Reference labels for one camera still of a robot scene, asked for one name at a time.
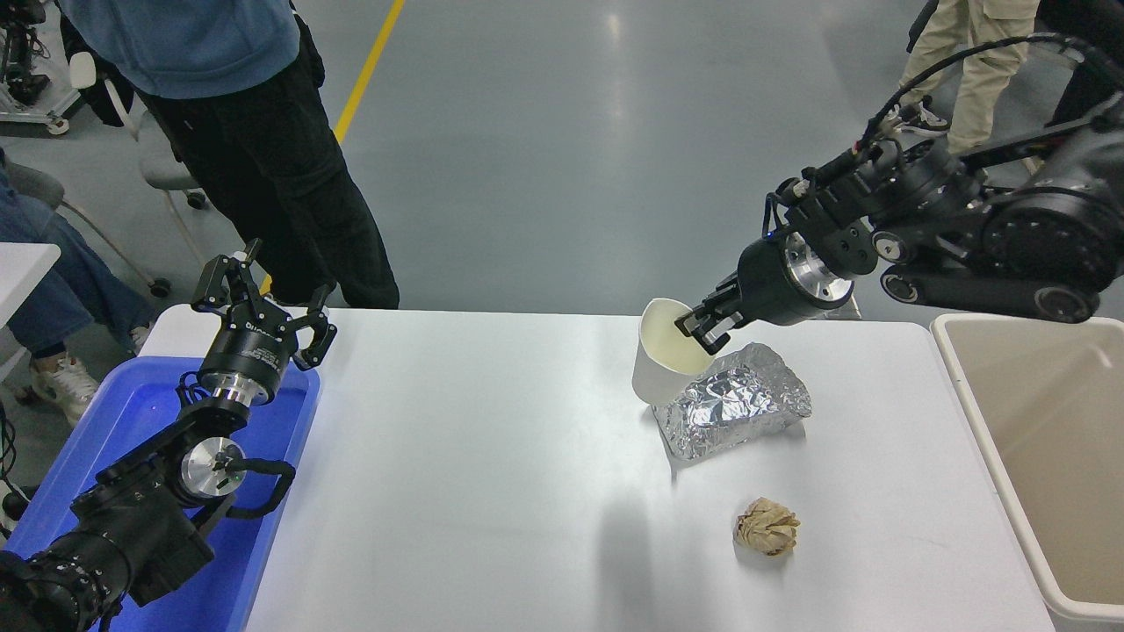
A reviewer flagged blue plastic tray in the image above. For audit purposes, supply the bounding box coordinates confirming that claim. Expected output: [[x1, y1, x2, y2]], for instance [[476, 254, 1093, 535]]
[[4, 355, 321, 632]]

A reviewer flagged crumpled tan paper ball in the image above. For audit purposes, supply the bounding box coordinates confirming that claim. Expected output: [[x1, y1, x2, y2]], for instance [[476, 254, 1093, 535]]
[[734, 497, 802, 557]]

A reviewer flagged small white table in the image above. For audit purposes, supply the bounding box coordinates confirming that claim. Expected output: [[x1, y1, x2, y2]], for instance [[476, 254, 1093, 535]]
[[0, 243, 62, 380]]

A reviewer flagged black jacket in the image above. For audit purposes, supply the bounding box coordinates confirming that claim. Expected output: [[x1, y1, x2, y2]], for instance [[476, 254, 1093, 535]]
[[60, 18, 138, 129]]

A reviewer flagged large pale dustbin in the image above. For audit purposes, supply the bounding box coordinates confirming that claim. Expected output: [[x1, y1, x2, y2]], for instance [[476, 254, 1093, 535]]
[[931, 313, 1124, 632]]

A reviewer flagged seated person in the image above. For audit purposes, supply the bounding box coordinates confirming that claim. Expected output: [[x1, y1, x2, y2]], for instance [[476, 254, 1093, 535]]
[[0, 147, 161, 424]]

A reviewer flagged walking person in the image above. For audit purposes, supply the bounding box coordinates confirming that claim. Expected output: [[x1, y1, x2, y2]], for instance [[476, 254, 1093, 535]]
[[887, 0, 1042, 155]]

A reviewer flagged black equipment on white stand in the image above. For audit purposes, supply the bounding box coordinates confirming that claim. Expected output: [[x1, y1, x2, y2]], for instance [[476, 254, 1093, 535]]
[[0, 0, 73, 138]]

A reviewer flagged black floor cable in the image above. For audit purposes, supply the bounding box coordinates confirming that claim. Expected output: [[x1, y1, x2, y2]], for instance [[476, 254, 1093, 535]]
[[0, 399, 38, 538]]

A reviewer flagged white paper cup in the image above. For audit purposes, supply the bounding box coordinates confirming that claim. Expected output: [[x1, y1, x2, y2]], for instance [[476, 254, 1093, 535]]
[[631, 298, 717, 406]]

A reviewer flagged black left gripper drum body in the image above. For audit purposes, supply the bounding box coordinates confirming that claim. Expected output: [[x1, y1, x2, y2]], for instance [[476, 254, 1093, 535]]
[[200, 320, 296, 394]]

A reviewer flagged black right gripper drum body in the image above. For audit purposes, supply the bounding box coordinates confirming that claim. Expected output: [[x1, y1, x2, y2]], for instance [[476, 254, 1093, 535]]
[[736, 235, 832, 326]]

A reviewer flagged crumpled silver foil tray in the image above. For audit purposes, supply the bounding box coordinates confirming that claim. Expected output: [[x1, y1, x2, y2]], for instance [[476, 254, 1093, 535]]
[[652, 342, 813, 462]]

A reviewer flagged standing person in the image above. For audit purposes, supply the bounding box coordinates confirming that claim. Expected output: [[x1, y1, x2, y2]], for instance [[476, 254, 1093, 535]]
[[54, 0, 400, 310]]

